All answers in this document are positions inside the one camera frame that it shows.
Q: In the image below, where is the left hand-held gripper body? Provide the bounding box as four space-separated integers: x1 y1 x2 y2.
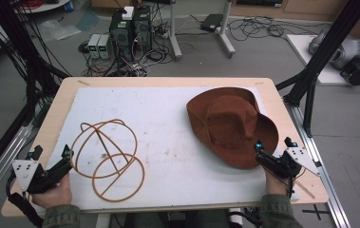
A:
10 157 74 195

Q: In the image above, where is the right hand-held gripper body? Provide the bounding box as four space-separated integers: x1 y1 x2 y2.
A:
255 146 322 181

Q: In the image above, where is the brown felt cowboy hat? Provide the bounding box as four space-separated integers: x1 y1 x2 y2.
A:
185 86 280 170

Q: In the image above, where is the orange wire hat stand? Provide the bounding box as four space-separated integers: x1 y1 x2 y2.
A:
69 118 146 203

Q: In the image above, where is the person's left hand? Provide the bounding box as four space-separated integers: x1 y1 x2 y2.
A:
30 172 73 210

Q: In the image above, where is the person's right hand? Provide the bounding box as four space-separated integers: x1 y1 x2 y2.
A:
264 166 296 197

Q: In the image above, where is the thin wooden strip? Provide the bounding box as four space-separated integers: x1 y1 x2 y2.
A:
294 180 316 200

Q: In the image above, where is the white cylinder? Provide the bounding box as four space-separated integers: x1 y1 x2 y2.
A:
227 207 244 228

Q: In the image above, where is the white platform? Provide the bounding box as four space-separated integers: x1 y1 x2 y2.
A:
286 33 360 86

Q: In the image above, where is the white table mat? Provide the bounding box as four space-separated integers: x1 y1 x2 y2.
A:
44 85 300 211

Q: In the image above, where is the black device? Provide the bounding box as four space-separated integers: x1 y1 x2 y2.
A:
339 57 360 86

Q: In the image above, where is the grey robot shell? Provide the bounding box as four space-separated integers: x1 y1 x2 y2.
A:
308 28 360 71

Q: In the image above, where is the grey power supply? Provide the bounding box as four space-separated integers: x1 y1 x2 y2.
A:
97 34 114 61
86 33 102 60

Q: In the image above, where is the grey desk leg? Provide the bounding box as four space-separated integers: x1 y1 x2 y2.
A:
216 0 237 59
167 0 184 62

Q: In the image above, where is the clear plastic sheet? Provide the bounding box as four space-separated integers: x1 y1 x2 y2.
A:
37 18 83 42

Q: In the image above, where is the black computer tower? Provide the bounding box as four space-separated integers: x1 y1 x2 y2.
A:
132 5 154 54
108 9 137 62

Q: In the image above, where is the black flat box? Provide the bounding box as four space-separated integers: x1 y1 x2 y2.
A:
199 13 225 33

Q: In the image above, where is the teal sheet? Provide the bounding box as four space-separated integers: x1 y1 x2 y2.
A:
75 10 101 32

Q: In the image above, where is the white round table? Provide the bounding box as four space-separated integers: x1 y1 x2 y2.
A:
13 0 71 14

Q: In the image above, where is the white box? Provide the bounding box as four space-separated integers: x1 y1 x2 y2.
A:
122 6 135 21

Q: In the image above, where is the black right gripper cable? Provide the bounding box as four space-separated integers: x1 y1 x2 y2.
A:
281 164 307 199

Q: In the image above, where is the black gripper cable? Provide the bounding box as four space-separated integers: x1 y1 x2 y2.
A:
5 173 45 228
281 164 307 199

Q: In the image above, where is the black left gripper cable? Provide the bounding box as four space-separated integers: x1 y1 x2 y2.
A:
5 173 45 228

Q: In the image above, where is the aluminium rail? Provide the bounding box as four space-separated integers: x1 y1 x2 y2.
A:
0 123 33 212
284 102 353 228

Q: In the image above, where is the black frame stand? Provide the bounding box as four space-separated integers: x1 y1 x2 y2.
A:
275 0 360 138
0 0 71 188

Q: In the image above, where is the black floor cable tangle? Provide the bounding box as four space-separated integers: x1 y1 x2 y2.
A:
227 14 297 43

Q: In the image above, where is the mixed cable tangle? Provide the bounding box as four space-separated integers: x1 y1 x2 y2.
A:
78 39 176 78

